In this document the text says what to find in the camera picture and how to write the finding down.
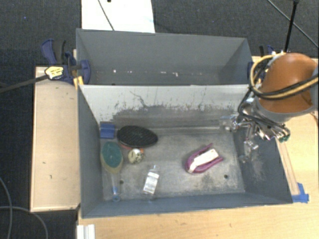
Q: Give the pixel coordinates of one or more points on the purple and white curved tool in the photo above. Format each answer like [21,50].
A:
[203,159]

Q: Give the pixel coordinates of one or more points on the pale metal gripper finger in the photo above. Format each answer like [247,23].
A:
[251,146]
[229,124]

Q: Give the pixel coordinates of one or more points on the green and yellow sponge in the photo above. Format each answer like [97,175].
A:
[111,157]

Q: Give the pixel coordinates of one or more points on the pale wood board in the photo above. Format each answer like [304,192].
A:
[54,146]

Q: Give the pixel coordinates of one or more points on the clear plastic bottle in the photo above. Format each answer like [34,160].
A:
[151,182]

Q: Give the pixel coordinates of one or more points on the cream ball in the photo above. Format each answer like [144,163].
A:
[135,156]

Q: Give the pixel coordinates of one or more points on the grey metal bin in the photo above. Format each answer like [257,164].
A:
[174,183]

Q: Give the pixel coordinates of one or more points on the blue block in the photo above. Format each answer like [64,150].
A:
[107,131]

